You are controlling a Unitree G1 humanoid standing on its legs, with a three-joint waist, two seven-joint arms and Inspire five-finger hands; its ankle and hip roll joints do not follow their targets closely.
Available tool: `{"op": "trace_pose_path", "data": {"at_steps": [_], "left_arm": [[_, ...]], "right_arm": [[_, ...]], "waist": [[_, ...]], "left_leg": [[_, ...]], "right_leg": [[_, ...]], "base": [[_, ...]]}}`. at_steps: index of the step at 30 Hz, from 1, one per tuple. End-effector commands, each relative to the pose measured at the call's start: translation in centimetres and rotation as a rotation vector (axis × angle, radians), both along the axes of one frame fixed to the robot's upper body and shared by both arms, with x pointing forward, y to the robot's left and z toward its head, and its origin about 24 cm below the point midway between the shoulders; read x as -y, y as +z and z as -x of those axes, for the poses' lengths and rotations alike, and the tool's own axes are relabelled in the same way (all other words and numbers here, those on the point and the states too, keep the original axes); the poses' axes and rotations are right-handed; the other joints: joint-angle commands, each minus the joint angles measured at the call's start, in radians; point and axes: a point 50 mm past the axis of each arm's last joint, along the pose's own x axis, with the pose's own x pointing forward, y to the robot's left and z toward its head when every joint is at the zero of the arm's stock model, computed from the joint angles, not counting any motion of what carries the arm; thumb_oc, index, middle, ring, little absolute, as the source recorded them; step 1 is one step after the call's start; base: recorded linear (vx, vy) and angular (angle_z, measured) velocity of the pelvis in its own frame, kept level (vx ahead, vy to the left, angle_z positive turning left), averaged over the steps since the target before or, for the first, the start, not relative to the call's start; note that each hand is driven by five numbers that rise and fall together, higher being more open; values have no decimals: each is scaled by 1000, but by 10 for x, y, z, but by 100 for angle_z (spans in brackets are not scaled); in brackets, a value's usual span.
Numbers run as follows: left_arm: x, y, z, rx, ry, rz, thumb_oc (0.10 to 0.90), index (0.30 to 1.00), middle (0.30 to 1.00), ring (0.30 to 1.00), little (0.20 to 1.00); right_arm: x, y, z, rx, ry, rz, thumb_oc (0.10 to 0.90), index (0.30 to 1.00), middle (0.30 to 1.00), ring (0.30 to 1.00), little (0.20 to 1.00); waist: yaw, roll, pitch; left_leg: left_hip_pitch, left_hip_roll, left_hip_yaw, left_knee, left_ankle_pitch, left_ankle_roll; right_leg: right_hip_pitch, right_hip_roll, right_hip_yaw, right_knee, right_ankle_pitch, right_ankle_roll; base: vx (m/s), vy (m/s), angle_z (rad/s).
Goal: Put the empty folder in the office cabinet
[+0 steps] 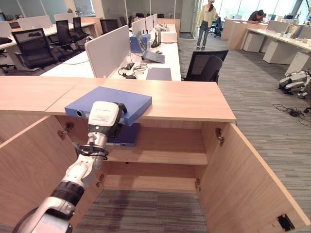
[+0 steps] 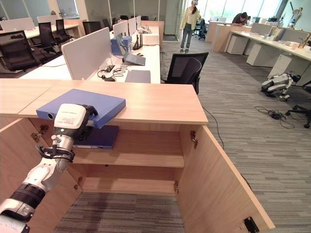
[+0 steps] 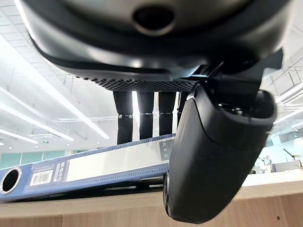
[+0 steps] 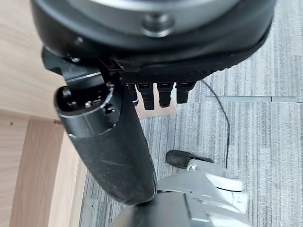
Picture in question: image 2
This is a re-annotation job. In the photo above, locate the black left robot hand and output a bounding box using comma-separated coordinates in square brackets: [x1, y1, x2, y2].
[53, 103, 99, 142]

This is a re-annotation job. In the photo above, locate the blue file folder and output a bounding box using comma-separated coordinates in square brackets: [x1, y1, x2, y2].
[36, 88, 127, 129]

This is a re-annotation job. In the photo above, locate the dark blue flat folder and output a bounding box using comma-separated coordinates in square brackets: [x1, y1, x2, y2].
[72, 125, 120, 150]

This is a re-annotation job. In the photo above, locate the wooden office cabinet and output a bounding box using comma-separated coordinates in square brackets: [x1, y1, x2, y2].
[0, 78, 276, 233]

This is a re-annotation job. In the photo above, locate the wooden cabinet shelf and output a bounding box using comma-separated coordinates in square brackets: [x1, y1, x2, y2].
[70, 130, 185, 168]

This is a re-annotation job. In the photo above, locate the black mesh office chair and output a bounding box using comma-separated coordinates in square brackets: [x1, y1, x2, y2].
[161, 51, 209, 95]

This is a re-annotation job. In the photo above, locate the white long desk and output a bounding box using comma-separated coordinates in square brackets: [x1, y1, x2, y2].
[230, 30, 311, 62]
[18, 25, 161, 84]

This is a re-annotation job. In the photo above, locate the white desk divider panel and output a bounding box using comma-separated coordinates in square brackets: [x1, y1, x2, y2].
[128, 17, 137, 34]
[60, 27, 113, 81]
[112, 20, 129, 38]

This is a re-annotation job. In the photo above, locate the grey closed laptop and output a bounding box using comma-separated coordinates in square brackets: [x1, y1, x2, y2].
[124, 69, 152, 84]

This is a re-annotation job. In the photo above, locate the open blue laptop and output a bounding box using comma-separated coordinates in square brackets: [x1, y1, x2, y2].
[116, 33, 146, 67]

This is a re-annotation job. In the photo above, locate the blue cardboard box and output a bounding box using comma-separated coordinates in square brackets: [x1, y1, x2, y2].
[110, 35, 133, 58]

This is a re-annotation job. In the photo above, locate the black wifi router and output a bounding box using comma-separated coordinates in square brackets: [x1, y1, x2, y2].
[131, 33, 144, 51]

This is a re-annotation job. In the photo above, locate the white box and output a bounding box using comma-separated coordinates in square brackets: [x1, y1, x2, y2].
[141, 33, 160, 46]

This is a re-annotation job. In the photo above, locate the standing person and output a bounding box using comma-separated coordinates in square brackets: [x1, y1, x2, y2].
[179, 0, 202, 53]

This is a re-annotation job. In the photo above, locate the leaning person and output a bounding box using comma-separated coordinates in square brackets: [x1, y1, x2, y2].
[231, 12, 251, 27]

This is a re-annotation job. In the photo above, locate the black door hinge plate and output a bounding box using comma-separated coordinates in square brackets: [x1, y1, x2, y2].
[243, 216, 260, 233]

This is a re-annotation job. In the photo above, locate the grey desk divider panel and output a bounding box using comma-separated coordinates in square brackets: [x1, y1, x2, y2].
[250, 22, 273, 36]
[280, 28, 310, 45]

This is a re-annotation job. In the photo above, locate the silver quadruped robot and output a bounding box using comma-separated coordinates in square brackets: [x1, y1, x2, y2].
[260, 71, 301, 100]

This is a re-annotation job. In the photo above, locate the black chair base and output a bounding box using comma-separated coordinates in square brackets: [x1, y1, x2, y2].
[285, 80, 311, 129]

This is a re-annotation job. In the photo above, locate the black cable bundle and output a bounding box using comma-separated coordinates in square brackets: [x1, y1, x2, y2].
[97, 64, 129, 82]

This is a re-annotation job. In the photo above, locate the black floor cable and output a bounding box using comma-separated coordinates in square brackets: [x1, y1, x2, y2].
[201, 106, 225, 149]

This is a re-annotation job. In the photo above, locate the white drawer pedestal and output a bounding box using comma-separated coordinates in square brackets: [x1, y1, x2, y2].
[246, 42, 275, 67]
[226, 34, 249, 55]
[268, 53, 300, 84]

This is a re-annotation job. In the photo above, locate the black cable tangle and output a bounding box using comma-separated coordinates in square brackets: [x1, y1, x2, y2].
[254, 105, 295, 129]

